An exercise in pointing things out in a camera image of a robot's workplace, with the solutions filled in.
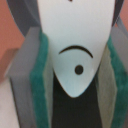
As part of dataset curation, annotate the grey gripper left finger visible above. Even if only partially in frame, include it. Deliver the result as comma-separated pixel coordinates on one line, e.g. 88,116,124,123
7,27,53,128

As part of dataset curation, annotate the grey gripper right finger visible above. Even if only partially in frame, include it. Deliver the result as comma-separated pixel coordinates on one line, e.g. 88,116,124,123
96,27,128,128

